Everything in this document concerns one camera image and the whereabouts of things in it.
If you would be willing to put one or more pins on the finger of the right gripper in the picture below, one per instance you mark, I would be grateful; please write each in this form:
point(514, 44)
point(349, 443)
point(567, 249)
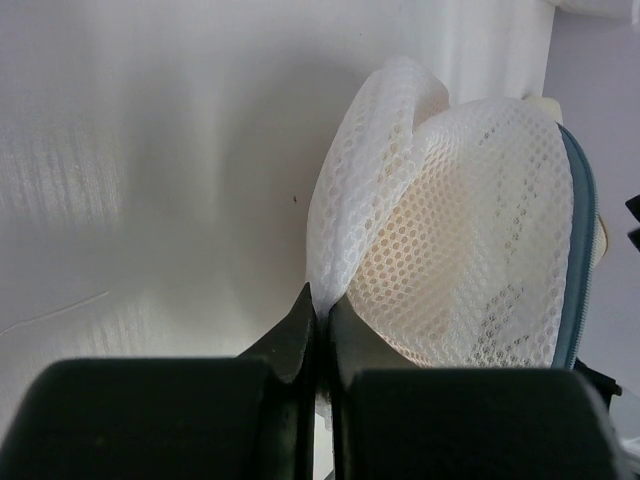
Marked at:
point(633, 205)

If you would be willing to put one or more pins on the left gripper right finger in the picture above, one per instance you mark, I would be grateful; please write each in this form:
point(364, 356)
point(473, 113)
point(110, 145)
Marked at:
point(394, 420)

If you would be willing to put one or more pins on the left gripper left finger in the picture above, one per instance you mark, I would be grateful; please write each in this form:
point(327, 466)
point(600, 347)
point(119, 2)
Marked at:
point(246, 417)

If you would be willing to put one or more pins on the pink bra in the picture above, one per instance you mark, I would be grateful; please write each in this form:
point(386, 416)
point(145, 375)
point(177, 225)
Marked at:
point(432, 284)

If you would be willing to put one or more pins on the white mesh laundry bag blue zipper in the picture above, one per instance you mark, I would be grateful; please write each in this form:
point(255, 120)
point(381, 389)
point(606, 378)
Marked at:
point(400, 125)

